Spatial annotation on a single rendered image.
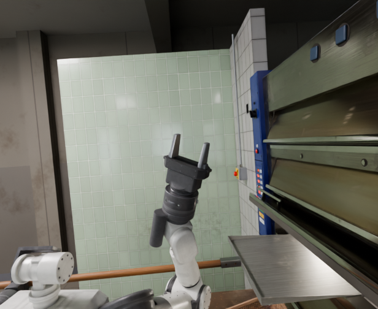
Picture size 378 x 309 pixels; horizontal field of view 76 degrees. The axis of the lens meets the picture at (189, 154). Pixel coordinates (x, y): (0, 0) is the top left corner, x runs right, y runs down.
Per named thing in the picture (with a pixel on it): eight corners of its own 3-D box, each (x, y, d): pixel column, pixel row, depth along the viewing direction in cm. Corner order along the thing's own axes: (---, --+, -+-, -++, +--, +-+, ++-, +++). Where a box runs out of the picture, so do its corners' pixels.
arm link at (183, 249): (192, 227, 61) (202, 261, 67) (177, 209, 68) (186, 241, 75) (170, 240, 59) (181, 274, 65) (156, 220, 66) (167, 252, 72)
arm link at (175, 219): (202, 210, 62) (194, 246, 66) (182, 191, 71) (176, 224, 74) (162, 216, 56) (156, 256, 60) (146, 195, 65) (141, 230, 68)
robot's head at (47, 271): (58, 300, 52) (54, 260, 51) (15, 301, 53) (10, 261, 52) (76, 282, 58) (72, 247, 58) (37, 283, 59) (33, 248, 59)
